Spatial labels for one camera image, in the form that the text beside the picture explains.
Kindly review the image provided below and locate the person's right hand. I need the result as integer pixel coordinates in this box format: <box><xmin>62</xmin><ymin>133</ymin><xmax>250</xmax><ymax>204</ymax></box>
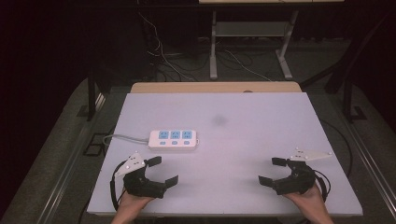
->
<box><xmin>282</xmin><ymin>182</ymin><xmax>329</xmax><ymax>217</ymax></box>

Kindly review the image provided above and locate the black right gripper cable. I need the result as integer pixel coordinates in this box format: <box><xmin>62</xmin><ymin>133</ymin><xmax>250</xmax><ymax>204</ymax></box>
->
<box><xmin>312</xmin><ymin>169</ymin><xmax>332</xmax><ymax>203</ymax></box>

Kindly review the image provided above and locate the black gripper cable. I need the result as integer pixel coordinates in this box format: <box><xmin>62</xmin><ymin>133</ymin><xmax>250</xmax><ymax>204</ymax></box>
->
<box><xmin>109</xmin><ymin>161</ymin><xmax>128</xmax><ymax>212</ymax></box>
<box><xmin>312</xmin><ymin>169</ymin><xmax>332</xmax><ymax>203</ymax></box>

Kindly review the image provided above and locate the black floor cable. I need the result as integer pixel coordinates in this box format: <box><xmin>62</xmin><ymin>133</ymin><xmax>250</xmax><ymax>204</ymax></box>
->
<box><xmin>320</xmin><ymin>119</ymin><xmax>354</xmax><ymax>179</ymax></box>

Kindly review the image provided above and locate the black square floor frame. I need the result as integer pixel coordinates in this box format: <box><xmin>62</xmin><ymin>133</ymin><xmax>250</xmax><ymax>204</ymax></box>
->
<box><xmin>82</xmin><ymin>132</ymin><xmax>109</xmax><ymax>157</ymax></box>

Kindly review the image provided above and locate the person's left hand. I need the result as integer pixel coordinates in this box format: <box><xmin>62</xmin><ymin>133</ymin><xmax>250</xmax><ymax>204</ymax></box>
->
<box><xmin>116</xmin><ymin>187</ymin><xmax>155</xmax><ymax>217</ymax></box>

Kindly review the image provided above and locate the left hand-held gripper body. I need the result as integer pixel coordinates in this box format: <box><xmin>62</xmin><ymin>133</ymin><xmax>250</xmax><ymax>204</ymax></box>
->
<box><xmin>113</xmin><ymin>151</ymin><xmax>167</xmax><ymax>200</ymax></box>

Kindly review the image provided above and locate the metal floor rail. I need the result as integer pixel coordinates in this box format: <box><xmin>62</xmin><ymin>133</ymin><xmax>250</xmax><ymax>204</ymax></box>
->
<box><xmin>36</xmin><ymin>92</ymin><xmax>108</xmax><ymax>224</ymax></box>
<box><xmin>337</xmin><ymin>104</ymin><xmax>396</xmax><ymax>214</ymax></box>

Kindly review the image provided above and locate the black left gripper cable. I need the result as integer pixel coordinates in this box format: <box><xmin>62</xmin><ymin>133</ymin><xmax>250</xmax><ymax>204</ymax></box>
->
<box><xmin>109</xmin><ymin>161</ymin><xmax>128</xmax><ymax>212</ymax></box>

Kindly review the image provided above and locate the black metal stand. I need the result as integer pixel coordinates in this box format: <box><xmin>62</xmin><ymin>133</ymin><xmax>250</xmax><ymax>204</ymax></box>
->
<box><xmin>341</xmin><ymin>77</ymin><xmax>368</xmax><ymax>123</ymax></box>
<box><xmin>76</xmin><ymin>69</ymin><xmax>108</xmax><ymax>123</ymax></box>

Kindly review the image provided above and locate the white metal desk frame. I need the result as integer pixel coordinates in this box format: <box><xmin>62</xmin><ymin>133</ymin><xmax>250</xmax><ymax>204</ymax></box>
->
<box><xmin>208</xmin><ymin>8</ymin><xmax>300</xmax><ymax>81</ymax></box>

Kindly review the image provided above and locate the white blue power strip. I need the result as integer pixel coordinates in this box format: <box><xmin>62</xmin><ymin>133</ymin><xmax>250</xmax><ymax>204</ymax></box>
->
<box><xmin>147</xmin><ymin>129</ymin><xmax>200</xmax><ymax>152</ymax></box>

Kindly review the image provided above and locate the grey power strip cable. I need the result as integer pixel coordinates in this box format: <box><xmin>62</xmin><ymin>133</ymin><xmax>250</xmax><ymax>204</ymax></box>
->
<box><xmin>102</xmin><ymin>133</ymin><xmax>151</xmax><ymax>147</ymax></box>

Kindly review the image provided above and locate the black slanted metal bar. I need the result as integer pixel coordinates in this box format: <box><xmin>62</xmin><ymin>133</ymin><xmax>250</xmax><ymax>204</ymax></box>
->
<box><xmin>300</xmin><ymin>12</ymin><xmax>396</xmax><ymax>94</ymax></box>

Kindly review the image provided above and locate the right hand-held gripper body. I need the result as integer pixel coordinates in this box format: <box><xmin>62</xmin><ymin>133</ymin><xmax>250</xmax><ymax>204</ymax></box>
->
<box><xmin>271</xmin><ymin>147</ymin><xmax>333</xmax><ymax>196</ymax></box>

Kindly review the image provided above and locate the thin white floor cable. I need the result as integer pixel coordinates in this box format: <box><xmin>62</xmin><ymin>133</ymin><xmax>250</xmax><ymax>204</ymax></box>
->
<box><xmin>223</xmin><ymin>49</ymin><xmax>274</xmax><ymax>82</ymax></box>

